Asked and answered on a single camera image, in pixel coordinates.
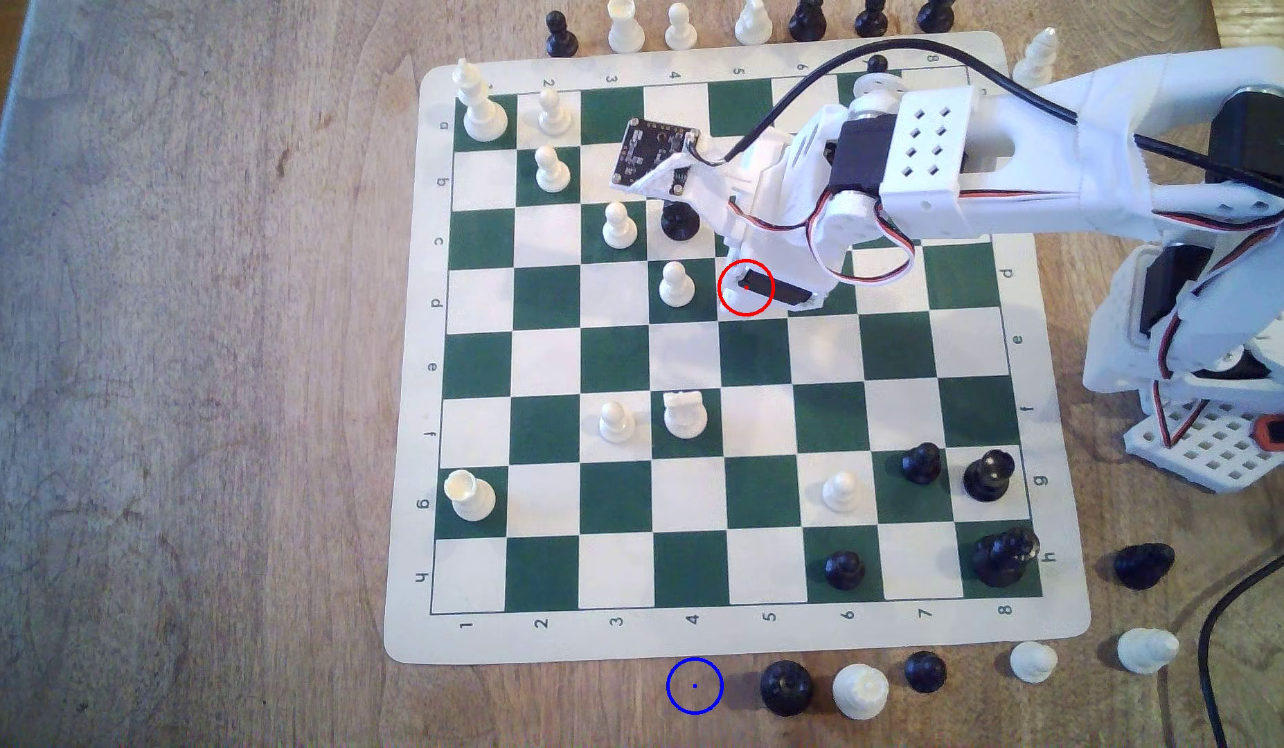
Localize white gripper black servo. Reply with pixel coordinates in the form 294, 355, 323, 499
704, 75, 906, 320

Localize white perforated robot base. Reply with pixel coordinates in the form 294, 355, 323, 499
1124, 397, 1284, 492

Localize green and white chess mat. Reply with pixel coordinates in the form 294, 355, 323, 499
382, 31, 1092, 666

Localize white chess piece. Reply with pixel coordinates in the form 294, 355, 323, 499
607, 0, 646, 54

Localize tall white chess king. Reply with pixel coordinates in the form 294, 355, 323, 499
452, 59, 509, 143

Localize black chess bishop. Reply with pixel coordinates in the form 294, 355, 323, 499
759, 661, 814, 717

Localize white chess knight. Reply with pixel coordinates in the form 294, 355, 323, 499
1116, 628, 1180, 675

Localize red white black wrist wires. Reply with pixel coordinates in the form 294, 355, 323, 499
725, 190, 920, 288

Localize black camera circuit board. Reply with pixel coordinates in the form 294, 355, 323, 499
612, 116, 702, 195

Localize red white black base wires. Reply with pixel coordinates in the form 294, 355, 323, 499
1149, 208, 1284, 450

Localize black table cable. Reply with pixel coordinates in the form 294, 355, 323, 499
1197, 540, 1284, 748

